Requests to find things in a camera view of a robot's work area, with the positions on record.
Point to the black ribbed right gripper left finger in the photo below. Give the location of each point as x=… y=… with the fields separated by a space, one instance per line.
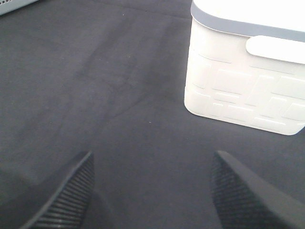
x=67 y=205

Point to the white bin with grey lid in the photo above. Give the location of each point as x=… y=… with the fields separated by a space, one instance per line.
x=246 y=63

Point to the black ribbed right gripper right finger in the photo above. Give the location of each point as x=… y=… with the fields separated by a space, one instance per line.
x=243 y=200

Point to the grey perforated plastic basket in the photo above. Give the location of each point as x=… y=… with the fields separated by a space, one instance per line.
x=11 y=5

